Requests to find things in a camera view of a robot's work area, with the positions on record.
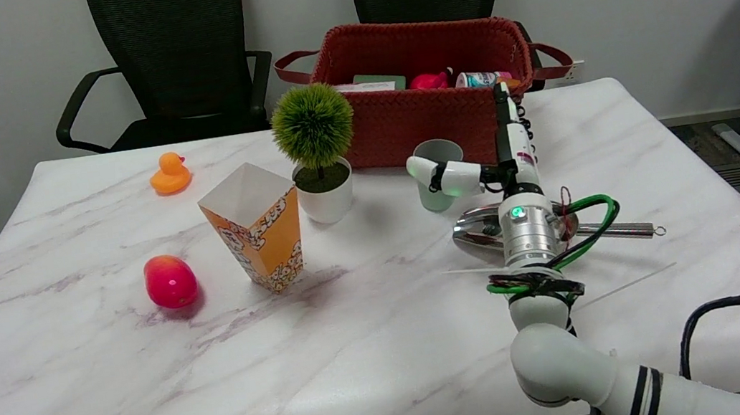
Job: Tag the pink toy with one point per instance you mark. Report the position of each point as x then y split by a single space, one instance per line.
428 80

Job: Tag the artificial plant in white pot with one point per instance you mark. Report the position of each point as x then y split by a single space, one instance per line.
315 135

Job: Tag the orange rubber duck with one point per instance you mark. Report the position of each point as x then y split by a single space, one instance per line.
170 177

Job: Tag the green plastic cup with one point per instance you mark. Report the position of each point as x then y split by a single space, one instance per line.
441 148

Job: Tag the red toy mango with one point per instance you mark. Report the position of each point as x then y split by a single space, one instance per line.
170 282

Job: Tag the red woven basket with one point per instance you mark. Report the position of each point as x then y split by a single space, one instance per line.
430 119

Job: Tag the white wall outlet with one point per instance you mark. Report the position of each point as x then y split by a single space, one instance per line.
572 71

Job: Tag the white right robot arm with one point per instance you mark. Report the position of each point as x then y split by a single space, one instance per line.
558 362

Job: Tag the green box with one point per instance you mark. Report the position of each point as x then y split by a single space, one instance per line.
380 81

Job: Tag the orange popcorn box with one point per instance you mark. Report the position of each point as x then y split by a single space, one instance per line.
261 230

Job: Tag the shiny metal scoop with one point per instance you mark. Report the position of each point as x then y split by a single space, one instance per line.
623 228

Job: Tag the printed can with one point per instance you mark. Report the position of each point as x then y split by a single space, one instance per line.
479 79

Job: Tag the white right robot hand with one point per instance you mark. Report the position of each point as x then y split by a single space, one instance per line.
518 150

